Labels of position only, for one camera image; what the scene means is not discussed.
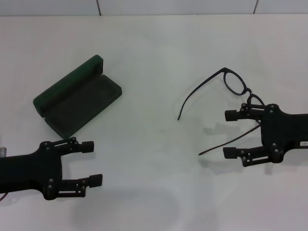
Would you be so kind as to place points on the black glasses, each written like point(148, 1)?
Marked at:
point(224, 69)

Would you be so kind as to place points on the green glasses case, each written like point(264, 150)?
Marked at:
point(79, 103)

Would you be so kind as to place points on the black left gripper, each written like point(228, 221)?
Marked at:
point(31, 170)

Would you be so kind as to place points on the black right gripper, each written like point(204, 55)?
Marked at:
point(281, 132)

